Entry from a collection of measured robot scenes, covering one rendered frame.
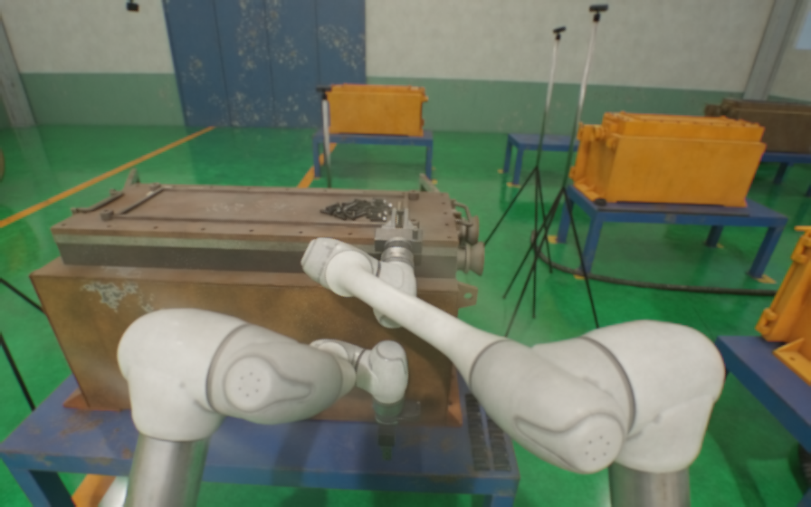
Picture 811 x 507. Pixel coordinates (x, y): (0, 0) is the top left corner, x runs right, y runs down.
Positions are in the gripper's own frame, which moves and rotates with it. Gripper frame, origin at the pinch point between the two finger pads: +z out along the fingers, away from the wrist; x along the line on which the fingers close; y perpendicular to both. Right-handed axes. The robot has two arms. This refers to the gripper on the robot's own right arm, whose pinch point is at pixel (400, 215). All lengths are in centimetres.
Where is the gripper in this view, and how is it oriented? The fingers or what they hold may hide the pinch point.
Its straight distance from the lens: 122.5
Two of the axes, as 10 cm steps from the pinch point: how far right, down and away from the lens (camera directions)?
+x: -10.0, -0.3, 0.1
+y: 0.2, -7.0, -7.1
